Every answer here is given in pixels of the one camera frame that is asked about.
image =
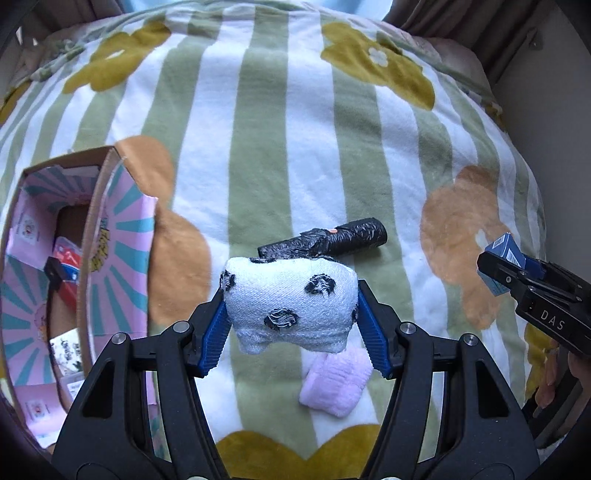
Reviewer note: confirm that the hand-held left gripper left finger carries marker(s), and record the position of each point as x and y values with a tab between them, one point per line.
212	332

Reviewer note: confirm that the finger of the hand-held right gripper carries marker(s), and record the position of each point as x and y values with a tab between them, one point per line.
496	272
533	267

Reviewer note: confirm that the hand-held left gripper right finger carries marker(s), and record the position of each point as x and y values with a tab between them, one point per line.
371	332

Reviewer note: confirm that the small blue silver box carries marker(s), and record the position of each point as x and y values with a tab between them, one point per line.
505	247

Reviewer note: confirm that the white black-spotted sock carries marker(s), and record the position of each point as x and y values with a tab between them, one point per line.
286	295

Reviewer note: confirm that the cardboard box with pink lining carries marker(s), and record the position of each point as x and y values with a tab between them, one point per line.
124	258

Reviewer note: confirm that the white patterned sock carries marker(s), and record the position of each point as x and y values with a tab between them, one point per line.
67	350

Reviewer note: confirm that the clear plastic case white label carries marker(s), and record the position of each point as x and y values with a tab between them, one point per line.
71	390

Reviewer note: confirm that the plastic case red blue label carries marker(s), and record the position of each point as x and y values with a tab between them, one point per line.
69	263

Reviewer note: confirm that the folded pink cloth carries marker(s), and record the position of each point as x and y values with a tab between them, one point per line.
332	383

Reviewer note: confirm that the black garbage bag roll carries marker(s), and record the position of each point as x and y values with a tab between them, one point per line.
355	235

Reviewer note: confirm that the striped flower print blanket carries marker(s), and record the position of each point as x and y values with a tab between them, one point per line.
286	138

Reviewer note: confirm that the brown curtain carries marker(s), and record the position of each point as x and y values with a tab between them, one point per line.
461	23

